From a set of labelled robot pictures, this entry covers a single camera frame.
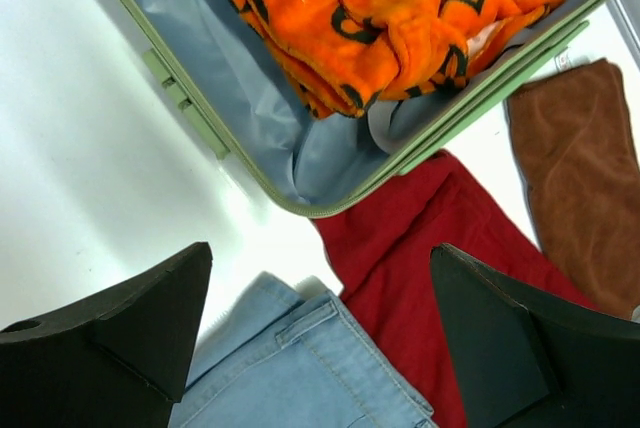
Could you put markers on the light green suitcase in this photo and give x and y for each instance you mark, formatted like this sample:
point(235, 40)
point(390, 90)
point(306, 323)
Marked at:
point(222, 78)

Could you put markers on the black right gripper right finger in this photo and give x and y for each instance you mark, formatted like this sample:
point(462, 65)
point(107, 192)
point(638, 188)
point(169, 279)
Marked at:
point(523, 357)

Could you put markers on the light blue jeans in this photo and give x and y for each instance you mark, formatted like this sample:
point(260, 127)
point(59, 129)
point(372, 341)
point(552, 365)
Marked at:
point(280, 359)

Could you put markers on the orange black patterned blanket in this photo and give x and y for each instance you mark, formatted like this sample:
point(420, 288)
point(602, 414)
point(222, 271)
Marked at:
point(342, 56)

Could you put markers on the red shirt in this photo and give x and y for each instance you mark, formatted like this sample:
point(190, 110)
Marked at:
point(380, 250)

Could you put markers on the brown towel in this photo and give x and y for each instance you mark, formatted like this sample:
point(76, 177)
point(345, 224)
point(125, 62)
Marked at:
point(572, 139)

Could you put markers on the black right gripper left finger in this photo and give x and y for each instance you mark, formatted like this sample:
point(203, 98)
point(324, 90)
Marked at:
point(117, 358)

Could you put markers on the aluminium table frame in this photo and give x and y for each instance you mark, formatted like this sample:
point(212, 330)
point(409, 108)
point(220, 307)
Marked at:
point(627, 26)

